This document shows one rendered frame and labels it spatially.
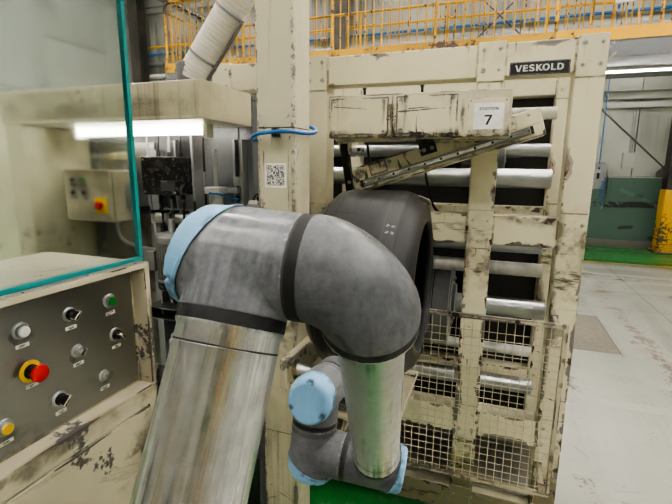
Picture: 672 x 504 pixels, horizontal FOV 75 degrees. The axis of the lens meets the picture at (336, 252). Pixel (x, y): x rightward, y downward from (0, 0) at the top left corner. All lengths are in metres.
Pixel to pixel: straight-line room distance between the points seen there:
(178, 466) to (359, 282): 0.23
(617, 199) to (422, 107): 9.14
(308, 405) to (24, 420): 0.68
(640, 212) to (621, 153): 1.24
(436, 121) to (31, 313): 1.24
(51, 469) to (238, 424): 0.89
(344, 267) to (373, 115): 1.19
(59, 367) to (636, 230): 10.25
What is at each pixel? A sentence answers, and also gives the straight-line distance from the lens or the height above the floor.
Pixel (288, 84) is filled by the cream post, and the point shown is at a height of 1.78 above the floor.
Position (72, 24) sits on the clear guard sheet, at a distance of 1.28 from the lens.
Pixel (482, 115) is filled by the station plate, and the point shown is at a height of 1.70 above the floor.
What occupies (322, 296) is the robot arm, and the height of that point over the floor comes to 1.42.
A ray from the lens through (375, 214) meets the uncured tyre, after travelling 1.20.
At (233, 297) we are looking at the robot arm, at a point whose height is 1.41.
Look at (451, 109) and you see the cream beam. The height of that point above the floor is 1.72.
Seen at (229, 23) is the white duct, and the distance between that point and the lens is 1.91.
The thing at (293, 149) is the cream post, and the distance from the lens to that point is 1.38.
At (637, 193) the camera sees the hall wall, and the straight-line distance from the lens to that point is 10.59.
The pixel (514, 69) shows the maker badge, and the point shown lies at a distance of 1.85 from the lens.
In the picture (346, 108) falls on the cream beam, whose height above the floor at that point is 1.74.
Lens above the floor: 1.54
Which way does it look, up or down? 11 degrees down
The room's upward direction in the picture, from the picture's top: 1 degrees clockwise
